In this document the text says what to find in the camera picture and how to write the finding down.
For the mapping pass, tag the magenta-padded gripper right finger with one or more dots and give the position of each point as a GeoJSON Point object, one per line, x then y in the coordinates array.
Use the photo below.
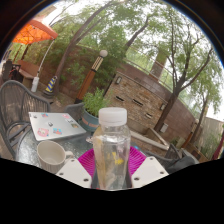
{"type": "Point", "coordinates": [150, 170]}

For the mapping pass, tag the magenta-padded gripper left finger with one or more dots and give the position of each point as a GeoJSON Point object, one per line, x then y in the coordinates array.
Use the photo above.
{"type": "Point", "coordinates": [75, 173]}

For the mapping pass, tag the clear plastic bottle white cap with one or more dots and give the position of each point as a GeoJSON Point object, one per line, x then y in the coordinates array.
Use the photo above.
{"type": "Point", "coordinates": [111, 150]}

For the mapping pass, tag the white ribbed mug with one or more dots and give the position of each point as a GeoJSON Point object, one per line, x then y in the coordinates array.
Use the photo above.
{"type": "Point", "coordinates": [50, 156]}

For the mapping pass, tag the black backpack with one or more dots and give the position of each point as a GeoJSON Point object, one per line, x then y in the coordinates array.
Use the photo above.
{"type": "Point", "coordinates": [183, 164]}

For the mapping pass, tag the silver laptop with stickers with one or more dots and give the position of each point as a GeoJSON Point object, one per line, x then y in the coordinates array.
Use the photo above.
{"type": "Point", "coordinates": [55, 125]}

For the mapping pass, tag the green plant in blue pot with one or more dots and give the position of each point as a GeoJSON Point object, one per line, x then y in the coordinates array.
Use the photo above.
{"type": "Point", "coordinates": [93, 106]}

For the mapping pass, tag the blue yellow striped cone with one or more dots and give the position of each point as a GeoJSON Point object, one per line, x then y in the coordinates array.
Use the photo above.
{"type": "Point", "coordinates": [50, 87]}

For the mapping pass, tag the white umbrella base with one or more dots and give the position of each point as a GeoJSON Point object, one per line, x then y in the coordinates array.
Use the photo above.
{"type": "Point", "coordinates": [34, 85]}

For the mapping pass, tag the wooden bench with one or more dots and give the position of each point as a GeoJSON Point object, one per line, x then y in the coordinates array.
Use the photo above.
{"type": "Point", "coordinates": [28, 70]}

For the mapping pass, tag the dark patio chair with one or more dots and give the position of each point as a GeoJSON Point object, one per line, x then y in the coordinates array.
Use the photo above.
{"type": "Point", "coordinates": [8, 70]}

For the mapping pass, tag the orange patio umbrella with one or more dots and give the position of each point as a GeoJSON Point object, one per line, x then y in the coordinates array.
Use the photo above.
{"type": "Point", "coordinates": [33, 33]}

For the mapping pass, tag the grey wall box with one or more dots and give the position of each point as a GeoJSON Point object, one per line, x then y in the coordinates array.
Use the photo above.
{"type": "Point", "coordinates": [164, 127]}

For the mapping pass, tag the brown globe lamp post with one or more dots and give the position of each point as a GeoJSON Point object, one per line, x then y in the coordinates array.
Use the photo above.
{"type": "Point", "coordinates": [190, 135]}

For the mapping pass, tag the black wall lamp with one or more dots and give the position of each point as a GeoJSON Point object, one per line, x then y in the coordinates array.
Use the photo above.
{"type": "Point", "coordinates": [163, 106]}
{"type": "Point", "coordinates": [118, 80]}

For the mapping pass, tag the striped globe lamp post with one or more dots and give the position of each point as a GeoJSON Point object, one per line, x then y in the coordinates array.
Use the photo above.
{"type": "Point", "coordinates": [90, 78]}

